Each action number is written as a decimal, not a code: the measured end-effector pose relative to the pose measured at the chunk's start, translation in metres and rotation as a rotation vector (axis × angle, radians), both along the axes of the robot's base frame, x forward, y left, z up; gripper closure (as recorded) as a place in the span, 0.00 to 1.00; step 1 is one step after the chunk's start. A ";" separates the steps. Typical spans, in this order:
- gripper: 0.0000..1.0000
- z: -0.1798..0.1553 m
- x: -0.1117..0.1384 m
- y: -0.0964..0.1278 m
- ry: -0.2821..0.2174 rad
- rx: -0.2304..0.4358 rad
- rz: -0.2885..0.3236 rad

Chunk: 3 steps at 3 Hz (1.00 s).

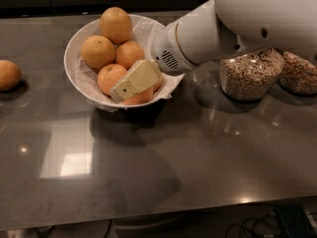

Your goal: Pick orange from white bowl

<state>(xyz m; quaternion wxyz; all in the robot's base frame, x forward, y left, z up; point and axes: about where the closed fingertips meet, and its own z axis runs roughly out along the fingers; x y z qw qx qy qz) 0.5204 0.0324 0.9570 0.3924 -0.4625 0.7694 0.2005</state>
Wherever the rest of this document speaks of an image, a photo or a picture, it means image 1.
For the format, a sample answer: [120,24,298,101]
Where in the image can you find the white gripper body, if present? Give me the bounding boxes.
[151,23,193,73]

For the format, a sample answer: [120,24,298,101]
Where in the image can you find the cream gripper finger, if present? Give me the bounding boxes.
[109,59,162,102]

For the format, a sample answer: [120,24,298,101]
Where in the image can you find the orange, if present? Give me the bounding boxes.
[115,41,145,69]
[99,7,133,44]
[0,60,22,91]
[80,35,115,70]
[153,77,163,92]
[124,88,153,105]
[97,64,127,95]

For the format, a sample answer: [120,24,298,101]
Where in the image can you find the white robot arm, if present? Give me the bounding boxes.
[110,0,317,102]

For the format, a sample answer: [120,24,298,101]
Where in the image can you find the white bowl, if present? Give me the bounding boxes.
[63,14,186,111]

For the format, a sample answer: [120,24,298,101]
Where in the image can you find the white paper bowl liner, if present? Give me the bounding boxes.
[74,14,186,113]

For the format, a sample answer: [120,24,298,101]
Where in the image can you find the front glass cereal jar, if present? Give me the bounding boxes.
[220,48,284,102]

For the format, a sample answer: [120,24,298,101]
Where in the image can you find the glass cereal jar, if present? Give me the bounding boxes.
[220,48,284,102]
[279,52,317,95]

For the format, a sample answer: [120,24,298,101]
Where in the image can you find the right glass cereal jar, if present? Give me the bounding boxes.
[279,52,317,95]

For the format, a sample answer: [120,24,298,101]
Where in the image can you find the orange on table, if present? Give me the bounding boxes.
[0,60,22,91]

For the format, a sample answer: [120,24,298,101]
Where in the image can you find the black box under table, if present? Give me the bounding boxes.
[275,205,317,238]

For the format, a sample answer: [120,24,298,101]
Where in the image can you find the black cables under table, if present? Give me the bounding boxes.
[224,213,281,238]

